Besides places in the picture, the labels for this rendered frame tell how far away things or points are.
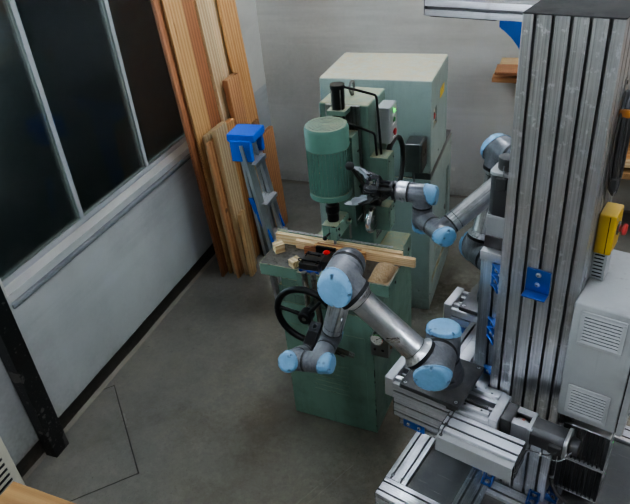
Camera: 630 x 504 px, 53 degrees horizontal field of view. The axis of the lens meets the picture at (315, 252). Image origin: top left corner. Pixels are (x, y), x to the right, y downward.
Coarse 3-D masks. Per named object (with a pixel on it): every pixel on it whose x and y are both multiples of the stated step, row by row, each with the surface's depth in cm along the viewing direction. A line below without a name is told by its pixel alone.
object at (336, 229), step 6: (342, 216) 274; (348, 216) 278; (324, 222) 271; (330, 222) 271; (336, 222) 270; (342, 222) 272; (324, 228) 270; (330, 228) 268; (336, 228) 267; (342, 228) 273; (324, 234) 271; (330, 234) 270; (336, 234) 269; (336, 240) 270
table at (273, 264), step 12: (288, 252) 285; (300, 252) 284; (264, 264) 279; (276, 264) 278; (288, 264) 277; (372, 264) 271; (276, 276) 280; (288, 276) 277; (396, 276) 265; (372, 288) 261; (384, 288) 259
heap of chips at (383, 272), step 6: (378, 264) 266; (384, 264) 264; (390, 264) 265; (378, 270) 261; (384, 270) 261; (390, 270) 263; (372, 276) 261; (378, 276) 260; (384, 276) 259; (390, 276) 261; (378, 282) 260; (384, 282) 259
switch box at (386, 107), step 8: (384, 104) 268; (392, 104) 267; (376, 112) 267; (384, 112) 265; (392, 112) 267; (376, 120) 269; (384, 120) 267; (392, 120) 269; (384, 128) 269; (392, 128) 271; (384, 136) 271; (392, 136) 273
